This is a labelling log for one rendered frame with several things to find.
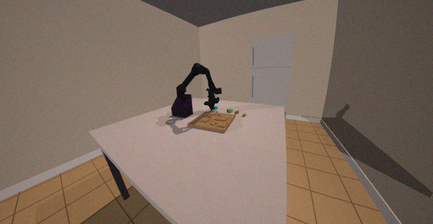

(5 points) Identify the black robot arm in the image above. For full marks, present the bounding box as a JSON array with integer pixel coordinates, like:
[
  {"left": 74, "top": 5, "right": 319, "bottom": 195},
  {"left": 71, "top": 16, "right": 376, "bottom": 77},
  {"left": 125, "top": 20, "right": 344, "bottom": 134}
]
[{"left": 176, "top": 63, "right": 222, "bottom": 104}]

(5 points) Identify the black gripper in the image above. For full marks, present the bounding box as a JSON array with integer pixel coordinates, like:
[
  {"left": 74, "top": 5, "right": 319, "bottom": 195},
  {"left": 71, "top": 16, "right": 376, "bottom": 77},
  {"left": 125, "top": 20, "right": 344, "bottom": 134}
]
[{"left": 204, "top": 95, "right": 215, "bottom": 110}]

